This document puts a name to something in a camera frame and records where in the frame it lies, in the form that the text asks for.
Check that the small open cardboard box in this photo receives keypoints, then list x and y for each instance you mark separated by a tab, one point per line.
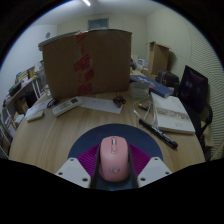
158	58

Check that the white book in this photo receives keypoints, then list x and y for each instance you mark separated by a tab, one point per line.
171	115

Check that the round wall clock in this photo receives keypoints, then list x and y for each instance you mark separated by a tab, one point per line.
47	35

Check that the white paper sheet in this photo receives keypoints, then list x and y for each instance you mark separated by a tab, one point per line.
101	104

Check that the ceiling tube light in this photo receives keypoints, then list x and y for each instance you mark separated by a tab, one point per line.
86	2

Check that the dark batteries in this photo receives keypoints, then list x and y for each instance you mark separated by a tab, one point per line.
119	100

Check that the white remote control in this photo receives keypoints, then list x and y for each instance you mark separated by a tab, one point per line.
66	106

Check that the blue book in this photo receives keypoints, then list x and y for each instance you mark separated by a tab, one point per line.
155	86

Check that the black bag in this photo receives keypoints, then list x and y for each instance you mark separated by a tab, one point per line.
167	78

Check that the round dark blue mouse pad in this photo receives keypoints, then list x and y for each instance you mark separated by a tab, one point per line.
113	130

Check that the black chair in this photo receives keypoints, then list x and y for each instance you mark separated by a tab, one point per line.
195	90

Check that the cluttered shelf unit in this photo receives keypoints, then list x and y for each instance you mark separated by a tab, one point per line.
18	96

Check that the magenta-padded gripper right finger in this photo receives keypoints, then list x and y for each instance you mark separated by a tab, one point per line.
154	170

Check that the large brown cardboard box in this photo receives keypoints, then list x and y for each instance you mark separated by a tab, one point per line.
96	63

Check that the black marker pen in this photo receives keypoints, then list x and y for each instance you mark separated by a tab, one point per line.
158	133

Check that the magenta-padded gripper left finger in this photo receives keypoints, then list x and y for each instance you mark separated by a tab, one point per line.
71	170

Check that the small white device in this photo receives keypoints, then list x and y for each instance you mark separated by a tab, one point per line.
35	115

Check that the pink computer mouse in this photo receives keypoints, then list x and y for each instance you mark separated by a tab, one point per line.
114	160

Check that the door with window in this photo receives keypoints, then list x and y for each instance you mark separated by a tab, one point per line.
98	23

